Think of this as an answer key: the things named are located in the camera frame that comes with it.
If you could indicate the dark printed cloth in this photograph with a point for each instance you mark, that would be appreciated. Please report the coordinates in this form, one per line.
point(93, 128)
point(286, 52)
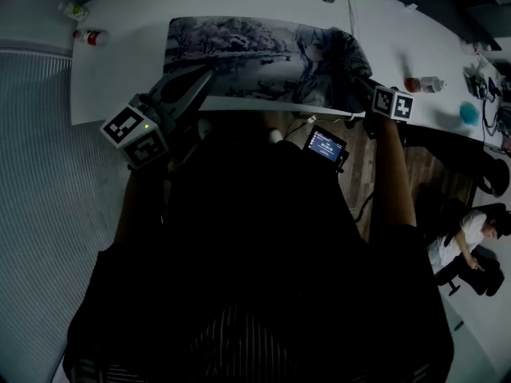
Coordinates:
point(255, 54)

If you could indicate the white partition clip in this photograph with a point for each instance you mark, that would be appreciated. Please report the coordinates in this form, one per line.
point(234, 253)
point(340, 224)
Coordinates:
point(411, 6)

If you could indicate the person's white shoe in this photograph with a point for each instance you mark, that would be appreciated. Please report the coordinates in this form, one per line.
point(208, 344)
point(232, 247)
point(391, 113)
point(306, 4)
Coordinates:
point(275, 135)
point(204, 128)

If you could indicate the green cap bottle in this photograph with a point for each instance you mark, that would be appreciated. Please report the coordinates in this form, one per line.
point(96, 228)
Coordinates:
point(75, 10)

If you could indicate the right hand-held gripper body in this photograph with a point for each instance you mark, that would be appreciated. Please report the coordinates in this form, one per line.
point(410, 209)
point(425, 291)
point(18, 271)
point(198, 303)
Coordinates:
point(393, 104)

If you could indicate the person's right forearm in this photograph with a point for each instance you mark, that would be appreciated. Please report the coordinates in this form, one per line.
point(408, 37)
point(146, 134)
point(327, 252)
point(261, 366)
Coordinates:
point(393, 174)

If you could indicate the clear tea bottle white label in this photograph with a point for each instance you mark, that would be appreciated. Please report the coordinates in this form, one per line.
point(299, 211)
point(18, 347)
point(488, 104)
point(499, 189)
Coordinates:
point(425, 84)

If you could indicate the small black screen device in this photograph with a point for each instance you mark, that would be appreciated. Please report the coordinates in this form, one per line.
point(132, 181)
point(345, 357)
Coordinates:
point(324, 144)

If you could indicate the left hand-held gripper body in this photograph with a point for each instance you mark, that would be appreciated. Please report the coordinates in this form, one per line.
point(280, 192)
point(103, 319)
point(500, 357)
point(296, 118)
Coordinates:
point(133, 134)

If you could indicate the person's left forearm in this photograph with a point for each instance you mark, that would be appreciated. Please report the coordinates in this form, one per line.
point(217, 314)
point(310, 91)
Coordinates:
point(137, 206)

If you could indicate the teal round object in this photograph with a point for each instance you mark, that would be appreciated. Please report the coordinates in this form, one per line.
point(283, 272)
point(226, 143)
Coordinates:
point(469, 113)

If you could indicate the red label bottle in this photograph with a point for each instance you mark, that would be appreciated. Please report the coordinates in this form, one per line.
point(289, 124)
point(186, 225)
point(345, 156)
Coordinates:
point(91, 37)

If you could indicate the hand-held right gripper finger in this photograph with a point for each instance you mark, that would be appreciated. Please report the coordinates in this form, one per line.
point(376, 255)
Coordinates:
point(365, 83)

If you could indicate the black pen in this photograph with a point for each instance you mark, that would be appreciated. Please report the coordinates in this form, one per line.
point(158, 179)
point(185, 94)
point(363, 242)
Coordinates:
point(459, 325)

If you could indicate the person's black striped clothing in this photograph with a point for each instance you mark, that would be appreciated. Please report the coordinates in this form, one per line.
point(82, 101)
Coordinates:
point(255, 253)

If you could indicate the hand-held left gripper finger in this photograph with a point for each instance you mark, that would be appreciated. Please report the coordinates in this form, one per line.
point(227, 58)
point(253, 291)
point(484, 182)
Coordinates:
point(195, 94)
point(163, 86)

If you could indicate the small grey desk partition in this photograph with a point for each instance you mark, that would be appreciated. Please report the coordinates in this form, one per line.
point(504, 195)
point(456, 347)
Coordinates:
point(447, 10)

